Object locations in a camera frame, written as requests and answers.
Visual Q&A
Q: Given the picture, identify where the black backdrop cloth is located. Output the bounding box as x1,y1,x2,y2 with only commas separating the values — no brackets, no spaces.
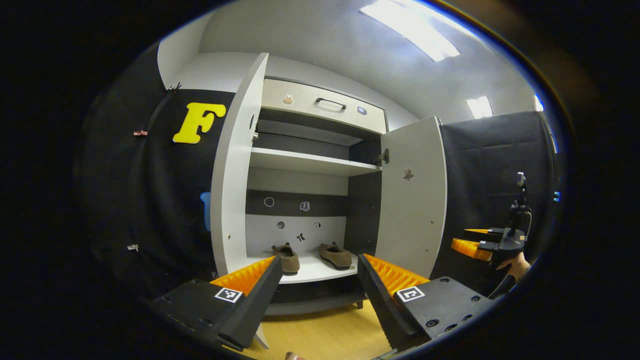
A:
75,42,236,301
430,111,558,296

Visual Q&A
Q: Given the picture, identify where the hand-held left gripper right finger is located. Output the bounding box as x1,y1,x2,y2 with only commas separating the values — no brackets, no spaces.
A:
356,252,496,352

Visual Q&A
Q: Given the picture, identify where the white shoe cabinet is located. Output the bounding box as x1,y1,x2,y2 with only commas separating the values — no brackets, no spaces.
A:
245,77,388,316

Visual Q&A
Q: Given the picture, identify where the beige cabinet drawer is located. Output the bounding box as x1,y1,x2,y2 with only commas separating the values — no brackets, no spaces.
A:
261,78,387,135

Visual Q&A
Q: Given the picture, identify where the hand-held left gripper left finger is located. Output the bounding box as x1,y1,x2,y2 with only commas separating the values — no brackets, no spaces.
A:
150,255,284,352

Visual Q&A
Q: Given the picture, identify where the brown fuzzy shoe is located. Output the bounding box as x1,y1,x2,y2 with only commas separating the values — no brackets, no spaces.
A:
271,242,301,275
318,242,353,271

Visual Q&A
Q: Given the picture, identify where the ceiling light panel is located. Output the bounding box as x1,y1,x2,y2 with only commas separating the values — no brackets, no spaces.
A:
466,96,494,120
359,0,461,63

